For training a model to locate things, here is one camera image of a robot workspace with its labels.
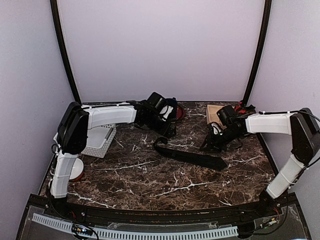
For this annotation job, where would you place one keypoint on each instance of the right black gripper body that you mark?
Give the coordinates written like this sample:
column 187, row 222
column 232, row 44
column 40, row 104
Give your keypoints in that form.
column 221, row 141

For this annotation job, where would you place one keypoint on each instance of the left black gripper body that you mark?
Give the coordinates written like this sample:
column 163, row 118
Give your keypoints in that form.
column 153, row 124

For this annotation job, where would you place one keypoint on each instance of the black necktie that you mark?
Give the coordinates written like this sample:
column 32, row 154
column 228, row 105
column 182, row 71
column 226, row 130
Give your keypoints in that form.
column 202, row 160

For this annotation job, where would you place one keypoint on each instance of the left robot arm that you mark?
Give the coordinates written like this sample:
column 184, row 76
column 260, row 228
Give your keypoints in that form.
column 71, row 137

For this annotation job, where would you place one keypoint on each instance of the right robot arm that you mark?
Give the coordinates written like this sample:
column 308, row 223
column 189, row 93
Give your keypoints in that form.
column 299, row 128

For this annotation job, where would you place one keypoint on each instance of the wooden compartment box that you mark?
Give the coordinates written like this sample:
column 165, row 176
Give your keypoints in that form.
column 212, row 115

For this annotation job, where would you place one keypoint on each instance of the dark blue mug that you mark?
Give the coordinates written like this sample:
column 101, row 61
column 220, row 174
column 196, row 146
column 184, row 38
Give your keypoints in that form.
column 172, row 102

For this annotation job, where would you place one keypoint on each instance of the red saucer plate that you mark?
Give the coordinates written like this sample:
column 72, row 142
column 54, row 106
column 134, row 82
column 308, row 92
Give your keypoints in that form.
column 179, row 114

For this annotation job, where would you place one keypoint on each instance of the red patterned rolled tie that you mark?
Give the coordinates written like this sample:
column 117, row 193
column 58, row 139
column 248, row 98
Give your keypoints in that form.
column 241, row 109

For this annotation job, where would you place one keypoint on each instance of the brown patterned rolled tie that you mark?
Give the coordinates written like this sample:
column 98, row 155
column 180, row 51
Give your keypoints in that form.
column 250, row 109

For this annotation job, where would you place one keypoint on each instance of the white plastic basket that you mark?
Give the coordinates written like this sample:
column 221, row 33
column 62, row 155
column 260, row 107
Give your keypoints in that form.
column 99, row 140

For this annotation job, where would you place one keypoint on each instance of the white red bowl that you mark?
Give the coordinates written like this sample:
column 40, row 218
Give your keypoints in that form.
column 77, row 170

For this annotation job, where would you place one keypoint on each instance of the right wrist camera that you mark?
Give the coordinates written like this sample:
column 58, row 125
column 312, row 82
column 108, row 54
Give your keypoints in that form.
column 216, row 128

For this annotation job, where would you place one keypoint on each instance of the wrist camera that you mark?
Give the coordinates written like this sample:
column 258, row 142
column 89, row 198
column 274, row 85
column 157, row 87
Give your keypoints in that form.
column 168, row 113
column 216, row 128

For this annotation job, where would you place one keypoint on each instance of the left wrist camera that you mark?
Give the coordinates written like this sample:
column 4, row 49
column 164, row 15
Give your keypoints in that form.
column 168, row 113

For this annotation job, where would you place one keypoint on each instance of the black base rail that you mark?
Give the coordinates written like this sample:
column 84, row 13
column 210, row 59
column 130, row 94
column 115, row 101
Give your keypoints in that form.
column 223, row 215

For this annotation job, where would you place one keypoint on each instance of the right black frame post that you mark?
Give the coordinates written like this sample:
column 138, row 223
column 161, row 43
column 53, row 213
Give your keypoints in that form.
column 259, row 50

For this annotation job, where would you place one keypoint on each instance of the black frame post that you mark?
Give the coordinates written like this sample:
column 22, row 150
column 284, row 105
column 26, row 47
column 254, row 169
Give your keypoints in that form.
column 63, row 50
column 259, row 50

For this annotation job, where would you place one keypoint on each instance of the left black frame post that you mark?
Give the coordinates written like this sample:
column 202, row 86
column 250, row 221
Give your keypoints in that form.
column 63, row 50

